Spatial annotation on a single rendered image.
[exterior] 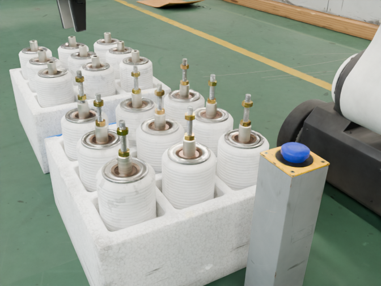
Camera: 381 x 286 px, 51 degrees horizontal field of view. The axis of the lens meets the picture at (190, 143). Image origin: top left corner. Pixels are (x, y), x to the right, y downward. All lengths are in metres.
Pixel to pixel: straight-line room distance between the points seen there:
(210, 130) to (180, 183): 0.17
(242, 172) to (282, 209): 0.17
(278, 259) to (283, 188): 0.12
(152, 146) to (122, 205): 0.17
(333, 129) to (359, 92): 0.24
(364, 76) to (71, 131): 0.56
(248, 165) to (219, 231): 0.13
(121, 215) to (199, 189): 0.14
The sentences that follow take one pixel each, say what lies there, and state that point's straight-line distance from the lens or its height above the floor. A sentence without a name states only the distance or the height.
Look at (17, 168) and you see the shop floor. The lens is 1.21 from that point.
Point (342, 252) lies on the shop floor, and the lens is 0.93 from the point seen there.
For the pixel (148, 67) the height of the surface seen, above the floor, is 0.24.
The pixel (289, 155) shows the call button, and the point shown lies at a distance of 0.56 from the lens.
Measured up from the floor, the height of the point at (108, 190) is 0.24.
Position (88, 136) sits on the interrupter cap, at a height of 0.25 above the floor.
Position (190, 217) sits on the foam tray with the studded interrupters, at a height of 0.18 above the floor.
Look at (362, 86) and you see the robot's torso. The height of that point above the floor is 0.36.
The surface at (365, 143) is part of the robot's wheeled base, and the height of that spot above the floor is 0.19.
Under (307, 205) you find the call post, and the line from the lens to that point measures 0.60.
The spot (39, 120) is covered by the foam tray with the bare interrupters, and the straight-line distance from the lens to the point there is 1.08.
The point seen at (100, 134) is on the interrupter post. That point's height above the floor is 0.27.
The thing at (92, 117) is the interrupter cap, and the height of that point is 0.25.
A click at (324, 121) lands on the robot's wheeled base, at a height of 0.19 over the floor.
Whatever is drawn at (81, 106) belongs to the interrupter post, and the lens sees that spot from 0.84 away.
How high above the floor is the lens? 0.60
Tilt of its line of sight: 29 degrees down
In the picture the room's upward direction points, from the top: 1 degrees clockwise
